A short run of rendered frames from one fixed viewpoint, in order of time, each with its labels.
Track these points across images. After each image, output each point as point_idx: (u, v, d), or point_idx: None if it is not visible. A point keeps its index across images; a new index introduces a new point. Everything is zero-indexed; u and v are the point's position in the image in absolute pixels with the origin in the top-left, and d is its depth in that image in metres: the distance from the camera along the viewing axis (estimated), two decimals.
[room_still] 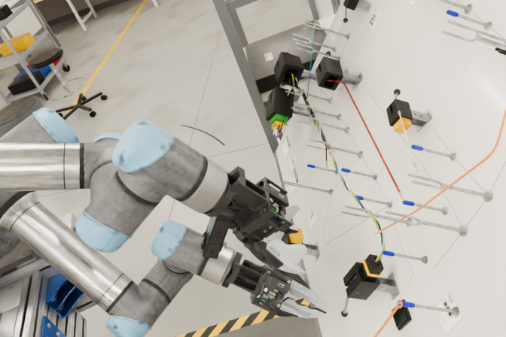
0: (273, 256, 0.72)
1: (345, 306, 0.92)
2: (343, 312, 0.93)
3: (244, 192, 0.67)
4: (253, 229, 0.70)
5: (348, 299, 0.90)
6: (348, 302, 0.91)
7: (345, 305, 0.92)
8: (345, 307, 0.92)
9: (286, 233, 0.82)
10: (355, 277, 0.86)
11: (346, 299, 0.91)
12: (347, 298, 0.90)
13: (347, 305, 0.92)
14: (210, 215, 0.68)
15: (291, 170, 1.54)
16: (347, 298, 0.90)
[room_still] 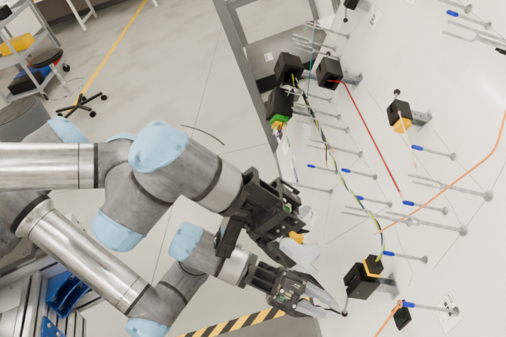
0: (286, 256, 0.73)
1: (345, 306, 0.92)
2: (343, 312, 0.93)
3: (258, 192, 0.67)
4: (266, 229, 0.70)
5: (348, 299, 0.90)
6: (348, 302, 0.91)
7: (345, 305, 0.92)
8: (345, 307, 0.92)
9: (297, 233, 0.82)
10: (355, 277, 0.86)
11: (346, 299, 0.91)
12: (347, 298, 0.90)
13: (347, 305, 0.92)
14: (224, 215, 0.68)
15: (291, 170, 1.54)
16: (347, 298, 0.90)
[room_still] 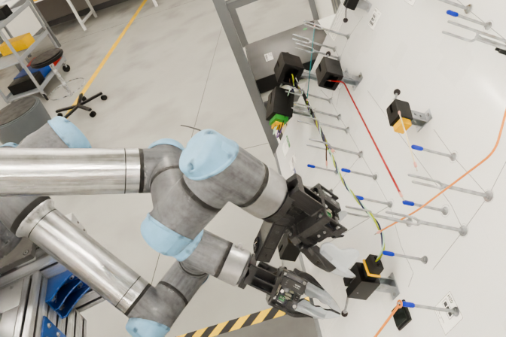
0: (327, 259, 0.75)
1: (345, 306, 0.92)
2: (343, 312, 0.93)
3: (303, 198, 0.69)
4: (309, 235, 0.72)
5: (348, 299, 0.90)
6: (348, 302, 0.91)
7: (345, 305, 0.92)
8: (345, 307, 0.92)
9: (333, 238, 0.84)
10: (355, 277, 0.86)
11: (346, 299, 0.91)
12: (347, 298, 0.90)
13: (347, 305, 0.92)
14: (269, 220, 0.70)
15: (291, 170, 1.54)
16: (347, 298, 0.90)
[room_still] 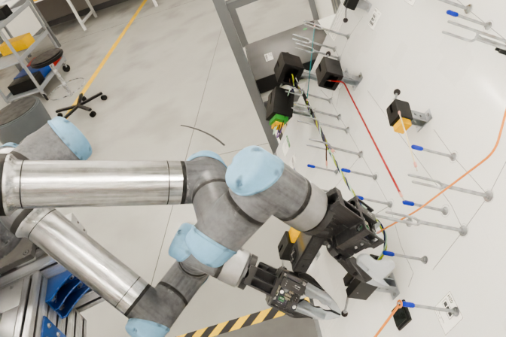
0: (363, 271, 0.77)
1: (345, 306, 0.92)
2: (343, 312, 0.93)
3: (342, 212, 0.71)
4: (347, 246, 0.74)
5: (348, 299, 0.90)
6: (348, 302, 0.91)
7: (345, 305, 0.92)
8: (345, 307, 0.92)
9: None
10: (355, 277, 0.86)
11: (346, 299, 0.91)
12: (347, 298, 0.90)
13: (347, 305, 0.92)
14: (309, 233, 0.72)
15: None
16: (347, 298, 0.90)
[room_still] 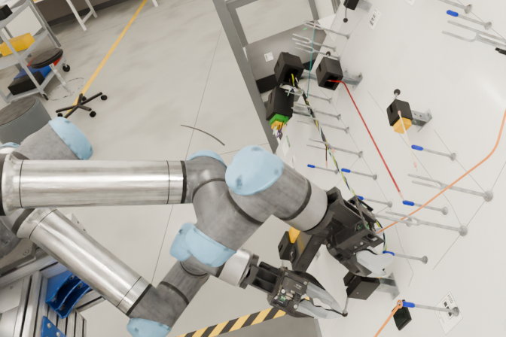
0: (364, 266, 0.78)
1: (345, 306, 0.92)
2: (343, 312, 0.93)
3: (342, 211, 0.71)
4: (347, 246, 0.74)
5: (348, 299, 0.90)
6: (348, 302, 0.91)
7: (345, 305, 0.92)
8: (345, 307, 0.92)
9: None
10: (355, 277, 0.86)
11: (346, 299, 0.91)
12: (347, 298, 0.90)
13: (347, 305, 0.92)
14: (309, 232, 0.72)
15: None
16: (347, 298, 0.90)
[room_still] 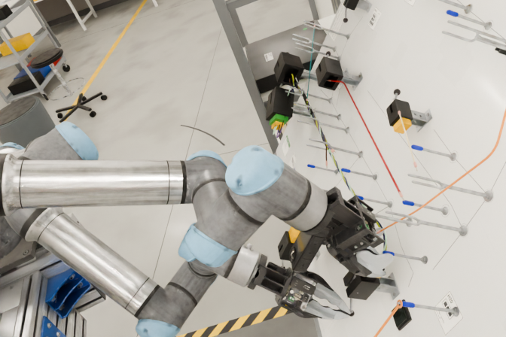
0: (364, 267, 0.78)
1: (350, 306, 0.92)
2: (349, 312, 0.94)
3: (342, 212, 0.71)
4: (347, 246, 0.74)
5: (351, 299, 0.90)
6: (352, 302, 0.91)
7: (349, 305, 0.92)
8: (350, 306, 0.92)
9: None
10: (354, 277, 0.86)
11: (350, 299, 0.91)
12: (350, 298, 0.90)
13: (352, 305, 0.92)
14: (309, 233, 0.72)
15: None
16: (350, 298, 0.90)
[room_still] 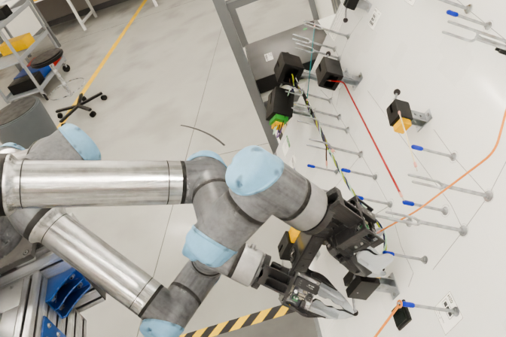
0: (364, 267, 0.78)
1: (353, 305, 0.92)
2: (353, 311, 0.94)
3: (342, 212, 0.71)
4: (347, 246, 0.74)
5: (353, 299, 0.90)
6: (354, 301, 0.91)
7: (352, 304, 0.92)
8: (353, 306, 0.92)
9: None
10: (353, 277, 0.86)
11: (352, 299, 0.91)
12: (352, 298, 0.90)
13: (355, 305, 0.92)
14: (309, 233, 0.72)
15: None
16: (352, 298, 0.90)
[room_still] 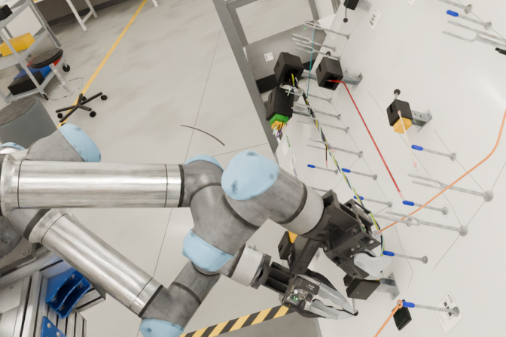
0: (361, 269, 0.78)
1: (353, 305, 0.92)
2: (353, 311, 0.94)
3: (338, 215, 0.72)
4: (343, 249, 0.74)
5: (353, 299, 0.90)
6: (354, 301, 0.91)
7: (352, 304, 0.92)
8: (353, 306, 0.92)
9: None
10: (353, 277, 0.86)
11: (352, 299, 0.91)
12: (352, 298, 0.90)
13: (355, 305, 0.92)
14: (306, 236, 0.72)
15: (291, 170, 1.54)
16: (352, 298, 0.90)
